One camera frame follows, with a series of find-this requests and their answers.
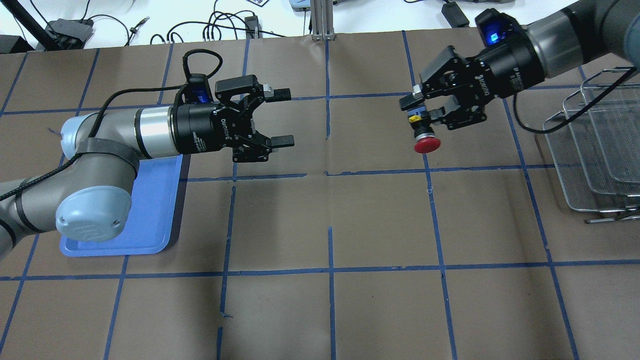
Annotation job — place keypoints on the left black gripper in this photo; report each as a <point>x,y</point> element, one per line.
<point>199,129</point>

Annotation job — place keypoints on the wire mesh shelf rack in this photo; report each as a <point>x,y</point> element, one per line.
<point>596,157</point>

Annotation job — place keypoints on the red emergency stop button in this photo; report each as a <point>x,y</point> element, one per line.
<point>420,122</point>

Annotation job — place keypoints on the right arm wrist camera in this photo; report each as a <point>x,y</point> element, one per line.
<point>495,26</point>

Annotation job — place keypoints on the black monitor stand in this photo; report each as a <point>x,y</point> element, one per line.
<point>19,12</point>

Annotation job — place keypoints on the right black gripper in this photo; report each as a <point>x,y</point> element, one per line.
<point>506,69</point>

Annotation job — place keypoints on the blue plastic tray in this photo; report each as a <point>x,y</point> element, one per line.
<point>149,225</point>

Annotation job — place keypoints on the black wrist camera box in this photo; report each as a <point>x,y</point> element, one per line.
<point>197,90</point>

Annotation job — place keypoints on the grey usb hub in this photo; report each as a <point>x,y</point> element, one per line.
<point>70,34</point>

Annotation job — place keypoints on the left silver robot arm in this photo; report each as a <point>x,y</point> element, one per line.
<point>89,197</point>

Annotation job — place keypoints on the black power adapter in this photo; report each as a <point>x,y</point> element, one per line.
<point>454,15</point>

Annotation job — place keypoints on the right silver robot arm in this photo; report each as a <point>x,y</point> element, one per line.
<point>582,32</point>

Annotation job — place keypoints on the aluminium frame post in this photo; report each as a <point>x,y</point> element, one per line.
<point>322,20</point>

